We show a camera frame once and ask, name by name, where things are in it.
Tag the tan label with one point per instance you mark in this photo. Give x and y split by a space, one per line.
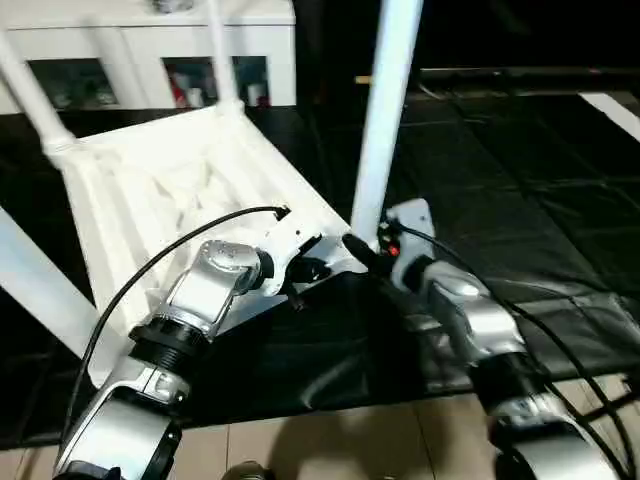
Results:
364 79

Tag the grey metallic ornament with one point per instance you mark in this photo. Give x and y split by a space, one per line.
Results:
172 4

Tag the white plastic table top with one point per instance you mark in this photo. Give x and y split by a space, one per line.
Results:
160 180

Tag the red bottle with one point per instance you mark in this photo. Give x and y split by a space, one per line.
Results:
180 92

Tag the white glass door cabinet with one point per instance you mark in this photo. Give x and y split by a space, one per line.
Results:
120 40

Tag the white cup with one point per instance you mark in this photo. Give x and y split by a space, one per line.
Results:
257 95

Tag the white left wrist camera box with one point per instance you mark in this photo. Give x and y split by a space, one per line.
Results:
290 245

